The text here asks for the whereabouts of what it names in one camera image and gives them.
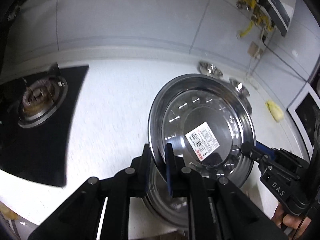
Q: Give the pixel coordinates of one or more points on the steel plate without label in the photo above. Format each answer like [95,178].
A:
[171,211]

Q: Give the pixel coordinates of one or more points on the large steel plate with label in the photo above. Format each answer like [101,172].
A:
[206,123]

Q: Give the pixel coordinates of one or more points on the napa cabbage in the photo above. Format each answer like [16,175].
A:
[276,112]

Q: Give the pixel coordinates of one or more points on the beige wall socket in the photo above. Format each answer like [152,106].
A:
[254,51]

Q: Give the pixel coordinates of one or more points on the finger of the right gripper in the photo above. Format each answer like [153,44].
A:
[252,152]
[265,149]

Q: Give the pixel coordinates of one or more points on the person right hand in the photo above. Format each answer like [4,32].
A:
[298,224]

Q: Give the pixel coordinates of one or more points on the white gas water heater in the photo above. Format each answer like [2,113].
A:
[272,2]

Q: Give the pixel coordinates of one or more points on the white microwave oven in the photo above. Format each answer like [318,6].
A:
[303,112]

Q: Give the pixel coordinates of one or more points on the small steel bowl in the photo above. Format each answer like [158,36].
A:
[239,87]
[209,69]

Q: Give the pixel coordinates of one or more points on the black gas stove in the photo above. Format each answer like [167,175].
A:
[36,115]

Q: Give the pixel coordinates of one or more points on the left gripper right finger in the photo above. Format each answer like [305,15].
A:
[216,209]

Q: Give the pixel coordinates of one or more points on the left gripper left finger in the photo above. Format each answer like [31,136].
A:
[99,205]

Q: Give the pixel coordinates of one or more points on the yellow plastic bag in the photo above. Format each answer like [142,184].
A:
[8,213]

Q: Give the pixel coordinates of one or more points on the large steel bowl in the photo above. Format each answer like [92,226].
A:
[243,96]

